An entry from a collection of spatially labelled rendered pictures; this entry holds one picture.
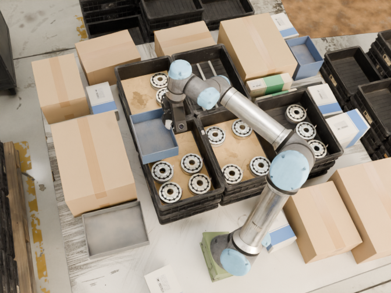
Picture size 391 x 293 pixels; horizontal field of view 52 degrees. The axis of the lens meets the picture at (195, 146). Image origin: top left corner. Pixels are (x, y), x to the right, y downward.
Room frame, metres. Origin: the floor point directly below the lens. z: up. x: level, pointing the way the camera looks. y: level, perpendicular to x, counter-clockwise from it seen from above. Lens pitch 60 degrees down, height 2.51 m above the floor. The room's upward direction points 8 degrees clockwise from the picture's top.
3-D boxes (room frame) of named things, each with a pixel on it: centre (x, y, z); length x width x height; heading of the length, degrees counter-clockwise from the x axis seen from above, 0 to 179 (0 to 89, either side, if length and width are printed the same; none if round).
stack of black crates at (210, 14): (2.40, -0.06, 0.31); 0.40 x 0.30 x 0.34; 115
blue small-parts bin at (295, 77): (1.69, -0.54, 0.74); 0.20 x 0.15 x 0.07; 27
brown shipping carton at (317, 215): (0.68, -0.61, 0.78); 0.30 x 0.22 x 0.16; 23
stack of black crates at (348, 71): (2.03, -1.06, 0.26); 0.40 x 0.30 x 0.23; 25
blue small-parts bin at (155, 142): (0.84, 0.17, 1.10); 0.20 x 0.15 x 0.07; 25
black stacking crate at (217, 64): (1.32, -0.03, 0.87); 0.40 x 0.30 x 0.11; 26
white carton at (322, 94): (1.39, -0.66, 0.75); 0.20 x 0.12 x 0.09; 22
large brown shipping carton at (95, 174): (0.82, 0.46, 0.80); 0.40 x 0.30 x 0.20; 26
